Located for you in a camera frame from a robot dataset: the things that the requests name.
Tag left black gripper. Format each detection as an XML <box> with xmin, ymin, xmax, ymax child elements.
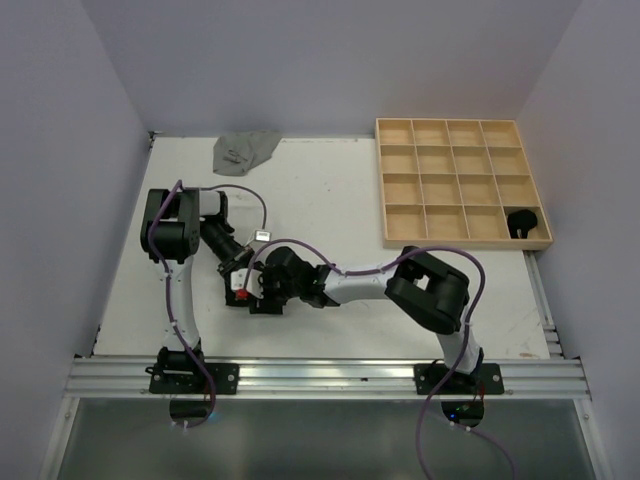
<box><xmin>200</xmin><ymin>218</ymin><xmax>254</xmax><ymax>284</ymax></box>

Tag black striped underwear grey waistband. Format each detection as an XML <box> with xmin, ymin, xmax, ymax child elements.
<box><xmin>225</xmin><ymin>268</ymin><xmax>283</xmax><ymax>315</ymax></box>

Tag black underwear beige waistband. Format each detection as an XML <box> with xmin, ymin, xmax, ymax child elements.
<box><xmin>506</xmin><ymin>209</ymin><xmax>538</xmax><ymax>240</ymax></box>

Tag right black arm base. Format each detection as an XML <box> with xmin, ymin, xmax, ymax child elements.
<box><xmin>413</xmin><ymin>353</ymin><xmax>505</xmax><ymax>396</ymax></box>

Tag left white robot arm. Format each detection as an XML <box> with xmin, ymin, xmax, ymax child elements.
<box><xmin>140</xmin><ymin>186</ymin><xmax>253</xmax><ymax>393</ymax></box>

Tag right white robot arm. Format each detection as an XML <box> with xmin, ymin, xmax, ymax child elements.
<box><xmin>236</xmin><ymin>240</ymin><xmax>486</xmax><ymax>393</ymax></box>

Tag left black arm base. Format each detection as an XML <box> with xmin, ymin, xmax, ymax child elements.
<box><xmin>145</xmin><ymin>348</ymin><xmax>240</xmax><ymax>395</ymax></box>

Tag grey crumpled underwear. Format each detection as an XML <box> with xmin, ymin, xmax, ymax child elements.
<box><xmin>212</xmin><ymin>130</ymin><xmax>283</xmax><ymax>177</ymax></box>

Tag wooden compartment tray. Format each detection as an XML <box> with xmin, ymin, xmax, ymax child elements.
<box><xmin>375</xmin><ymin>118</ymin><xmax>553</xmax><ymax>251</ymax></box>

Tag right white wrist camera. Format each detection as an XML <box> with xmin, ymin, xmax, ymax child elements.
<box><xmin>230</xmin><ymin>268</ymin><xmax>263</xmax><ymax>300</ymax></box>

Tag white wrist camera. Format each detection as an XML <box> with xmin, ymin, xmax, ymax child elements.
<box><xmin>252</xmin><ymin>229</ymin><xmax>272</xmax><ymax>244</ymax></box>
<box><xmin>230</xmin><ymin>268</ymin><xmax>263</xmax><ymax>300</ymax></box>

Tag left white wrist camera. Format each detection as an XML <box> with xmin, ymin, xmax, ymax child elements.
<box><xmin>252</xmin><ymin>229</ymin><xmax>272</xmax><ymax>244</ymax></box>

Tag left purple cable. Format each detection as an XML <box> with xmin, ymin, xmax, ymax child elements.
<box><xmin>150</xmin><ymin>179</ymin><xmax>271</xmax><ymax>429</ymax></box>

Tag aluminium mounting rail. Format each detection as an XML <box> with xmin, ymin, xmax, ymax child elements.
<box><xmin>63</xmin><ymin>356</ymin><xmax>591</xmax><ymax>400</ymax></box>

